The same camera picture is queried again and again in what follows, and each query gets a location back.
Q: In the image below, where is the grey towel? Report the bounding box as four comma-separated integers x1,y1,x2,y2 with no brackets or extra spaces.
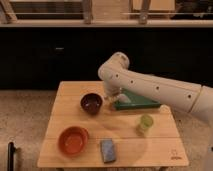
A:
117,94,131,103

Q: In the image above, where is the dark purple bowl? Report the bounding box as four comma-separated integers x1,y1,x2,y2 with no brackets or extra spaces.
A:
80,93,103,115

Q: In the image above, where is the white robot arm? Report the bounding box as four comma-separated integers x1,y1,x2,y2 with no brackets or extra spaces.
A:
98,52,213,126

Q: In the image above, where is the black chair back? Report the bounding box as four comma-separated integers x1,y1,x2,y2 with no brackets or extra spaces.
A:
7,142,16,171

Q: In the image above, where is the orange bowl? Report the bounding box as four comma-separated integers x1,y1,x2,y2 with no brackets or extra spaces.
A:
57,126,89,157

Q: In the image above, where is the wooden table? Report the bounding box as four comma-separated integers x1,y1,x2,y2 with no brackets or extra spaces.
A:
37,81,189,168

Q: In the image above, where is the blue grey sponge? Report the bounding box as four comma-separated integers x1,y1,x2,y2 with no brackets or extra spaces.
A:
100,139,116,163

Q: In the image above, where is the wooden railing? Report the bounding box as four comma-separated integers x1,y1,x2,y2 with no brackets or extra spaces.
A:
0,0,213,27

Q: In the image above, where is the green plastic tray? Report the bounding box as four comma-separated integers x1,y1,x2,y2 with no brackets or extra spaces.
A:
113,88,161,110

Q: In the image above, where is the green cup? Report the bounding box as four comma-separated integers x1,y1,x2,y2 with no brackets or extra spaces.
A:
139,114,154,132

